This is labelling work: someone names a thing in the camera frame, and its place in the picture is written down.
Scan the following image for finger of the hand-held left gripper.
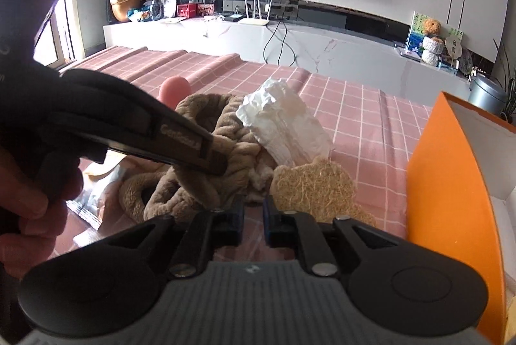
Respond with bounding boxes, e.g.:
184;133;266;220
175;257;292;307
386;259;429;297
45;112;228;176
60;69;214;140

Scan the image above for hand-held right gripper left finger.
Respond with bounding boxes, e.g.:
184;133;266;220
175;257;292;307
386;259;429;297
94;202;246;279

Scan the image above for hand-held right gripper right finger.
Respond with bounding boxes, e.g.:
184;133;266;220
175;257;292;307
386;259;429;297
262;195;408;276

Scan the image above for tan loofah pad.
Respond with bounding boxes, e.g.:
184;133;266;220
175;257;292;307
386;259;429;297
268;156;379;228

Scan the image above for pink sponge ball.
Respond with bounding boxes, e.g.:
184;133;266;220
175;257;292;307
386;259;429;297
159;76;191;111

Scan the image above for brown plush cloth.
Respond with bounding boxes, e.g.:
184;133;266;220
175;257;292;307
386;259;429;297
119;93;280;224

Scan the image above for white plastic bag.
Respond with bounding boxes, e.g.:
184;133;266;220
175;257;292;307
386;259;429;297
236;79;336;168

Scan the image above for clear packet with yellow label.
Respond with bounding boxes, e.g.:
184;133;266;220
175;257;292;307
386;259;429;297
65;160;140;230

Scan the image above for orange cardboard box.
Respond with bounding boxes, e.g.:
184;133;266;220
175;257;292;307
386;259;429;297
405;92;516;345

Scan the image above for person's left hand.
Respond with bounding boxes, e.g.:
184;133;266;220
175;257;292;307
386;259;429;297
0;147;85;281

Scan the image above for pink checked tablecloth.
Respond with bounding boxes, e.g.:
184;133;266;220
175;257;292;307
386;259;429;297
34;45;435;281

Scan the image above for white router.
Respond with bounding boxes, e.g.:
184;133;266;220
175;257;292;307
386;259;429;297
237;0;273;26

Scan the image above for white marble media cabinet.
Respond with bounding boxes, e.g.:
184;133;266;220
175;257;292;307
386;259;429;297
103;16;473;104

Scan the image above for white knitted pot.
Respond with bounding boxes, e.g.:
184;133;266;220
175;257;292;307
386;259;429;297
418;35;444;66

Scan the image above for blue green painting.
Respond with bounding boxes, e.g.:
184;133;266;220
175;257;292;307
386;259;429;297
406;11;430;51

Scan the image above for grey metal trash can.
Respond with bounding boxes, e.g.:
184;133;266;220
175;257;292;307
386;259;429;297
468;76;509;115

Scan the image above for brown teddy bear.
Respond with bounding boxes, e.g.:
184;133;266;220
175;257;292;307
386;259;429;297
422;18;442;38

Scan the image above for round paper fan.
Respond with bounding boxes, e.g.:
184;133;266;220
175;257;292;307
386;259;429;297
445;36;463;60

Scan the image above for black cable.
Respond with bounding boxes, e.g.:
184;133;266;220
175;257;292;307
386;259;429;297
263;22;300;67

